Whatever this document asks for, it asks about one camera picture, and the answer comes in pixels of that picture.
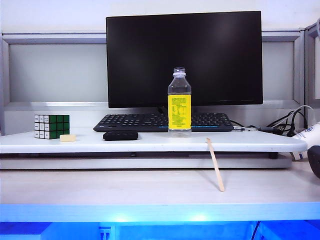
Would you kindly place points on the black rounded object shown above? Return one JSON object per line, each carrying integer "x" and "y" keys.
{"x": 315, "y": 160}

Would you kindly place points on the beige eraser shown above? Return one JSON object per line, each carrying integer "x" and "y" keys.
{"x": 67, "y": 137}

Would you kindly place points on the black computer monitor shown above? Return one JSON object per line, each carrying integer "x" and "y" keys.
{"x": 185, "y": 60}

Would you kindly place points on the grey partition frame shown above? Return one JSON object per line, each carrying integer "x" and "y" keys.
{"x": 50, "y": 37}

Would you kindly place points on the white tube with blue logo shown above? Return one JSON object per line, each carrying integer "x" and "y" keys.
{"x": 303, "y": 138}

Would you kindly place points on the black computer keyboard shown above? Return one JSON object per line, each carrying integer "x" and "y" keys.
{"x": 130, "y": 122}

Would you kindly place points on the thin wooden stick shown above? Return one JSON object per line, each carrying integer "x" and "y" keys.
{"x": 216, "y": 165}

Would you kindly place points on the clear bottle with yellow label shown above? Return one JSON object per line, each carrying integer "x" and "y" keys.
{"x": 179, "y": 112}

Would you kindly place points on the Rubik's cube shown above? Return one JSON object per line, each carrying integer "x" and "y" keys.
{"x": 51, "y": 126}

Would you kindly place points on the white desk riser platform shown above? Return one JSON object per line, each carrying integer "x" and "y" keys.
{"x": 150, "y": 145}

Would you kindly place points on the black flat case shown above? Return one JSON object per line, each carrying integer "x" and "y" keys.
{"x": 120, "y": 135}

